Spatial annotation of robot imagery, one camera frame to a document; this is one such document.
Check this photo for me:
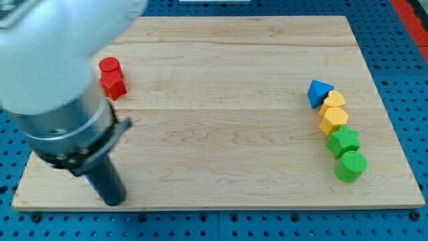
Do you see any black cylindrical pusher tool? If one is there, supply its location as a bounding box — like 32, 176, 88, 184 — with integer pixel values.
85, 155, 126, 206

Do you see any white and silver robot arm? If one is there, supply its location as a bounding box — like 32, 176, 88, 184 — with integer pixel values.
1, 0, 148, 206

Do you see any blue triangle block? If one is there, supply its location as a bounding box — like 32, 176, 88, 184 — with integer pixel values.
307, 80, 334, 108

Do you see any red star block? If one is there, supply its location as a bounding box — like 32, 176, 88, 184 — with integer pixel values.
99, 71, 128, 101

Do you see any red cylinder block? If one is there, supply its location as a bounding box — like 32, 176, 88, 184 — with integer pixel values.
98, 57, 124, 78

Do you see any wooden board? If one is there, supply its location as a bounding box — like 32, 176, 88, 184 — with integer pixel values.
11, 15, 425, 212

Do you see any yellow pentagon block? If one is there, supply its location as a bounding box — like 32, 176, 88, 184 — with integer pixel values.
319, 107, 349, 136

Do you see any green star block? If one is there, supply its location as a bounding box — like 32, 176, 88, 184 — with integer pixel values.
326, 125, 360, 159

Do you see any yellow heart block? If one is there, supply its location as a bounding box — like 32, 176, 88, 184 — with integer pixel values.
319, 90, 346, 117

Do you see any green cylinder block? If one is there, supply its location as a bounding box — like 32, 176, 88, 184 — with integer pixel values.
335, 151, 368, 183

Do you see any red mat strip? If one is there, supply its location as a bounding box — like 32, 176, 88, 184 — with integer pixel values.
390, 0, 427, 61

